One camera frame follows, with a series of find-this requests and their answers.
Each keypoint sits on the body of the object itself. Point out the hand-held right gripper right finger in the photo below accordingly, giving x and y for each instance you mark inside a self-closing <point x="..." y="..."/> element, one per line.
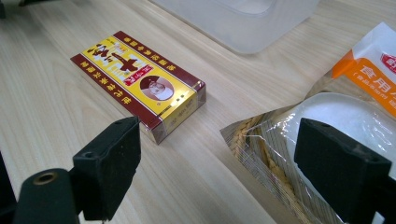
<point x="342" y="174"/>

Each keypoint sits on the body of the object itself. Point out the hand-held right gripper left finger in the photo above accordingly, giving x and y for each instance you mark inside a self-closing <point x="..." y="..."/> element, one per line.
<point x="109" y="165"/>

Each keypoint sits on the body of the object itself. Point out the white and orange powder packet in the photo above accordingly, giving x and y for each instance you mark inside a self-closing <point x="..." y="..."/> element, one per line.
<point x="342" y="109"/>

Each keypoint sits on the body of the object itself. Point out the yellow and red seasoning box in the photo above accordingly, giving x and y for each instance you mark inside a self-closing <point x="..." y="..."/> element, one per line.
<point x="137" y="77"/>

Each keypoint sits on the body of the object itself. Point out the clear plastic container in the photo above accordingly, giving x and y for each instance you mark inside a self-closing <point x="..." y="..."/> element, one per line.
<point x="249" y="28"/>

